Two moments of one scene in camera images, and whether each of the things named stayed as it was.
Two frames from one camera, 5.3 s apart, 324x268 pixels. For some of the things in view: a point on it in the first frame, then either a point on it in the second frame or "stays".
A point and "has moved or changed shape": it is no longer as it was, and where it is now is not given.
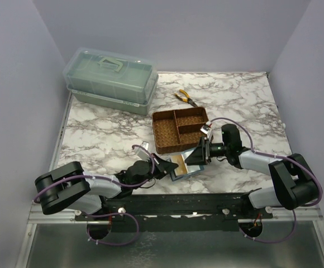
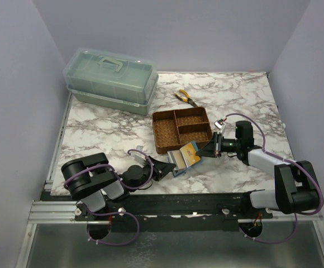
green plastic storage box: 110,80 stays
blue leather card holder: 190,168 has moved or changed shape
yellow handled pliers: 186,100 stays
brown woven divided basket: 176,130 stays
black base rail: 171,212 stays
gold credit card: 181,169 to 189,154
